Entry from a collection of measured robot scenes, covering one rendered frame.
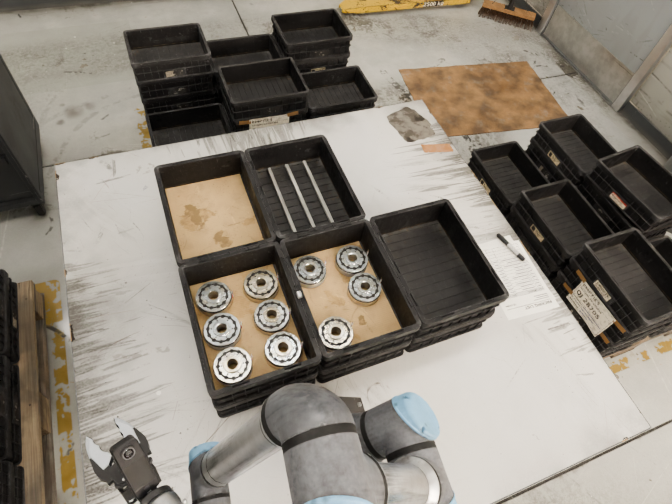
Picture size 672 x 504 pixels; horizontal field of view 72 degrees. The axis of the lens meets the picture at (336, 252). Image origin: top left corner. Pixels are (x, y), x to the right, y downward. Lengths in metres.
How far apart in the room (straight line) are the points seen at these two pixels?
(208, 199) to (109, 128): 1.69
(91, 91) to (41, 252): 1.25
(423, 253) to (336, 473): 1.03
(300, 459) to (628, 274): 1.93
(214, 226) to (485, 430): 1.06
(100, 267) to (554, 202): 2.10
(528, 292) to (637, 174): 1.24
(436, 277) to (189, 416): 0.86
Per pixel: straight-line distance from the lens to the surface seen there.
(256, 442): 0.86
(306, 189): 1.69
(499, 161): 2.88
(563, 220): 2.59
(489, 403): 1.59
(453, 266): 1.60
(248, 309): 1.42
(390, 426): 1.11
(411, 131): 2.17
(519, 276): 1.84
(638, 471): 2.64
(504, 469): 1.55
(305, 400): 0.73
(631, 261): 2.47
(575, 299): 2.37
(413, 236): 1.63
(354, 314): 1.43
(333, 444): 0.71
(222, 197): 1.67
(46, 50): 4.02
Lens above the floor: 2.10
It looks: 56 degrees down
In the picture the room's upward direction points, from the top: 11 degrees clockwise
